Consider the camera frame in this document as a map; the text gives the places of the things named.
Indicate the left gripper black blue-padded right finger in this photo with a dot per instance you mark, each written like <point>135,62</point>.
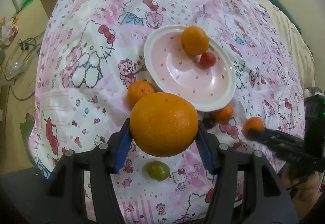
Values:
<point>210,150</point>

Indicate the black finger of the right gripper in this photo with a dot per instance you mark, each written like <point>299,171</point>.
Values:
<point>283,145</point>

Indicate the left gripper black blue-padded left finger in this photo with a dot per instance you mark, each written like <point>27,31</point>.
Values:
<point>66,182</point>

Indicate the small mandarin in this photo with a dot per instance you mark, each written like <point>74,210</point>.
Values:
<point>223,115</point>
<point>138,90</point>
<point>255,123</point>

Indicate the large orange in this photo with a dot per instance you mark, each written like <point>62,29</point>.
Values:
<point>163,124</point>

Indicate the person's hand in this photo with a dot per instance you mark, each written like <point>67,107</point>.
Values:
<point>309,190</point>

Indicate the green floor mat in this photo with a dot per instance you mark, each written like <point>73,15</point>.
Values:
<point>26,129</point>

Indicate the dark grape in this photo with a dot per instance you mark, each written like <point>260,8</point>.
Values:
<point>209,123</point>

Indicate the green grape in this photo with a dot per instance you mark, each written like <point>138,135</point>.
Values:
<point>158,170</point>

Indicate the red cherry tomato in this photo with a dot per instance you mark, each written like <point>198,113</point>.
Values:
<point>207,60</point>

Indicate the pink white ceramic bowl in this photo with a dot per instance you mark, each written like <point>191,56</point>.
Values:
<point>175,72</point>

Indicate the medium orange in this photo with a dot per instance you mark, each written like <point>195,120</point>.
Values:
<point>194,40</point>

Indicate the pink hello kitty bedsheet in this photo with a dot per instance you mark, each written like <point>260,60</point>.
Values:
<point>93,51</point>

